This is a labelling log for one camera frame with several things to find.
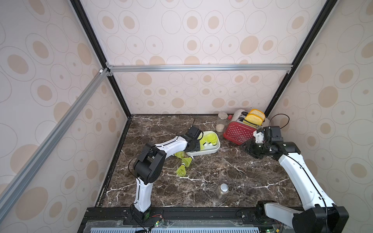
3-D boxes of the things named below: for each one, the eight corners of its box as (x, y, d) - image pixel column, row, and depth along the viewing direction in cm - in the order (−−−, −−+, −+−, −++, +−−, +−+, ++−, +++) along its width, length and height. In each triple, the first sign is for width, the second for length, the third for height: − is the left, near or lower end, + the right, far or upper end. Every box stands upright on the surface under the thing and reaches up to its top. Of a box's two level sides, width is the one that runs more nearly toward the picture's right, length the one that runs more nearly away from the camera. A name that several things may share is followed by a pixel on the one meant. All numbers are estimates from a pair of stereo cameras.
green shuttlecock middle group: (180, 164, 94) (180, 161, 91) (186, 155, 98) (185, 152, 95) (188, 168, 92) (188, 165, 90) (193, 159, 96) (193, 156, 93)
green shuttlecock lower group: (176, 176, 89) (175, 175, 87) (176, 165, 94) (176, 163, 92) (185, 176, 89) (185, 175, 87) (185, 165, 94) (185, 163, 92)
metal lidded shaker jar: (218, 199, 81) (221, 193, 72) (215, 191, 84) (217, 184, 75) (226, 196, 82) (230, 190, 73) (222, 188, 85) (226, 182, 76)
